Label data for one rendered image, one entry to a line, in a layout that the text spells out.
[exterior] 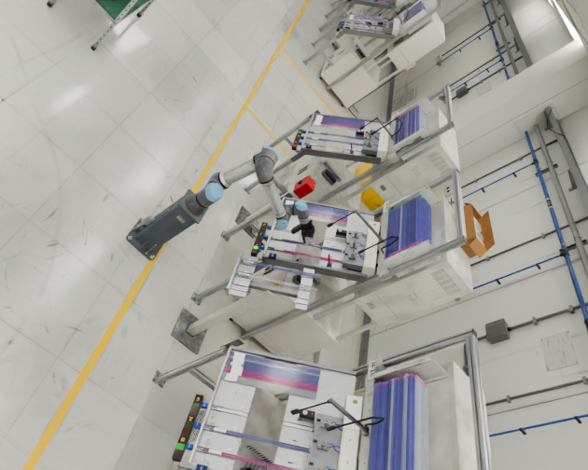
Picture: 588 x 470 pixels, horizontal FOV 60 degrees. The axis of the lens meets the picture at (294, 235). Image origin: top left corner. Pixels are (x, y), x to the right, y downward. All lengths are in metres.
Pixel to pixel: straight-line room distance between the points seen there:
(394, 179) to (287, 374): 2.37
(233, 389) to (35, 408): 1.02
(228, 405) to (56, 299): 1.21
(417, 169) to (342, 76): 3.43
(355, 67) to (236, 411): 5.80
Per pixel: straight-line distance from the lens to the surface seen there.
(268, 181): 3.07
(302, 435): 2.65
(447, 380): 2.69
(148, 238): 3.64
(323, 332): 3.84
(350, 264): 3.36
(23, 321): 3.14
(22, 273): 3.24
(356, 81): 7.74
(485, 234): 3.76
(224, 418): 2.68
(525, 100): 6.26
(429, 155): 4.49
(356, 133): 4.81
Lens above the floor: 2.74
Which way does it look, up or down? 32 degrees down
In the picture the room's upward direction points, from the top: 61 degrees clockwise
